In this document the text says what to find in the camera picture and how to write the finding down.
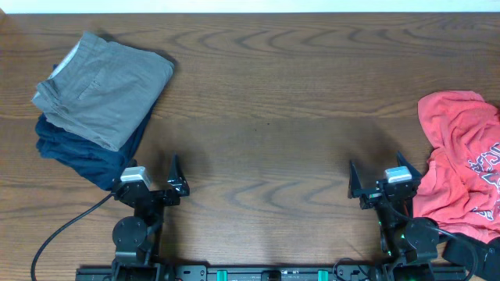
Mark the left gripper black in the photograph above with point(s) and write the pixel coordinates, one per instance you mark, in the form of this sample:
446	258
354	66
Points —
157	196

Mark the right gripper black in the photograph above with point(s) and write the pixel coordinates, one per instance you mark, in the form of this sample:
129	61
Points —
372	195

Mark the red printed t-shirt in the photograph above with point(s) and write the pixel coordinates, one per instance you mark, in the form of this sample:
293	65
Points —
460	190

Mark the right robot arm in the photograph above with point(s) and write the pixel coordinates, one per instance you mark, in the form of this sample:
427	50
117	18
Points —
408	242

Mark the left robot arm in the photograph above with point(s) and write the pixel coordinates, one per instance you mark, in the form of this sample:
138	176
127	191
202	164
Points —
137	238

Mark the folded navy blue garment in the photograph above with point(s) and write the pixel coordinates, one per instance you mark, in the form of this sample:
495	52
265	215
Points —
96	164

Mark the folded grey trousers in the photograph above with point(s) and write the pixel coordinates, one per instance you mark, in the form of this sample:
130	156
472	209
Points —
102	90

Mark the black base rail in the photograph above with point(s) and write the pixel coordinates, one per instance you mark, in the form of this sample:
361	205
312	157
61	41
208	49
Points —
344	272

